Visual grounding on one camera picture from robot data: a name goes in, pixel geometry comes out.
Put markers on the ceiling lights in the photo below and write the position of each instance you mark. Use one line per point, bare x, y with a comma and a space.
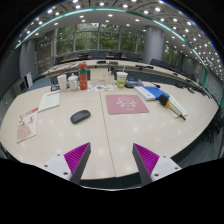
155, 9

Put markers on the blue and white book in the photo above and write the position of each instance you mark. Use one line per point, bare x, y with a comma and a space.
154, 92

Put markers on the white notebook with green edge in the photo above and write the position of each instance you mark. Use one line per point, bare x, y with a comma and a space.
178, 106

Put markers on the black computer mouse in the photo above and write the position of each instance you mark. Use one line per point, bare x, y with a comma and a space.
80, 116

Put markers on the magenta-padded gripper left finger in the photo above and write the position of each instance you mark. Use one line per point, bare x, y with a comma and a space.
76, 158

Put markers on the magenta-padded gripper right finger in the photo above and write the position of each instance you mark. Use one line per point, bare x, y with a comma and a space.
146, 159

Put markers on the white paper leaflet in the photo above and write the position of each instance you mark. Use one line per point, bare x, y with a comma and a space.
49, 100

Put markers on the plain white cup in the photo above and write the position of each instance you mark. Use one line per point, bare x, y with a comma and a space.
62, 83

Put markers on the red bottle with green band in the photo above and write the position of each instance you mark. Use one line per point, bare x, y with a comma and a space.
83, 78

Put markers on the long curved conference table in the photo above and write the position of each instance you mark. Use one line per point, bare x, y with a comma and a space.
66, 68

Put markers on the dark office chairs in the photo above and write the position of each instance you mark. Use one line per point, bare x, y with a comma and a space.
155, 62

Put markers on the dark conference microphone unit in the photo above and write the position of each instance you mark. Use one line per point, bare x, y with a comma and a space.
133, 83

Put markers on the printed paper cup with straw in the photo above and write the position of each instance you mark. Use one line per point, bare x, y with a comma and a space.
122, 80

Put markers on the black handheld microphone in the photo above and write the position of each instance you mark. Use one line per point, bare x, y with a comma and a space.
163, 100

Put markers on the pink mouse pad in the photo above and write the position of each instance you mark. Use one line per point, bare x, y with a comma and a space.
126, 104

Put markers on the red and white leaflet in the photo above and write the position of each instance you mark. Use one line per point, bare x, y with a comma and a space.
27, 125

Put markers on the white cup with lid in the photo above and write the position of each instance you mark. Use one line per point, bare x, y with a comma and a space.
73, 83

